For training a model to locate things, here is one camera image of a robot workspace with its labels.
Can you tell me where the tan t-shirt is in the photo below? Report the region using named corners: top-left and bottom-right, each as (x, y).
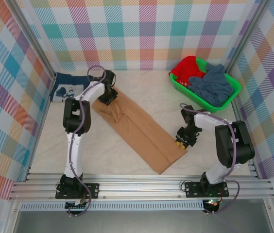
top-left (91, 86), bottom-right (188, 175)

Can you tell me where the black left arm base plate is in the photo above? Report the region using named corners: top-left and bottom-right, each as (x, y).
top-left (55, 182), bottom-right (100, 200)

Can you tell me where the green plastic basket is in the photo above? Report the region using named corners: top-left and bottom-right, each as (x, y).
top-left (168, 58), bottom-right (241, 114)

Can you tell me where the blue-grey t-shirt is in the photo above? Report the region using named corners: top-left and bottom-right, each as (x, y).
top-left (188, 64), bottom-right (236, 107)

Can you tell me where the small control board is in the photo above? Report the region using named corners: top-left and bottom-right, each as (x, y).
top-left (203, 198), bottom-right (222, 214)
top-left (65, 199), bottom-right (89, 211)

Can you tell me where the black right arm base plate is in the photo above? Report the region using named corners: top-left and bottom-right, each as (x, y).
top-left (184, 181), bottom-right (230, 199)

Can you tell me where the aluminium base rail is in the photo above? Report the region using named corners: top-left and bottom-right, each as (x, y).
top-left (8, 171), bottom-right (274, 201)

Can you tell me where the aluminium side rail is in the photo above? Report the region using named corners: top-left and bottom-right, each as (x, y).
top-left (231, 99), bottom-right (259, 180)

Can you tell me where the aluminium frame post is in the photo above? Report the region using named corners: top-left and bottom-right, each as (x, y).
top-left (12, 0), bottom-right (56, 80)
top-left (225, 0), bottom-right (273, 73)

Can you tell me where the slotted grey cable duct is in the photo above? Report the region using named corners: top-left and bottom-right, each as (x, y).
top-left (20, 202), bottom-right (205, 212)

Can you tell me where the red t-shirt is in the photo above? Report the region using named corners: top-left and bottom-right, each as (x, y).
top-left (170, 55), bottom-right (207, 89)

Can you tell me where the navy t-shirt with white print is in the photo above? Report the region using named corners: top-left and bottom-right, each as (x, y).
top-left (50, 72), bottom-right (91, 103)

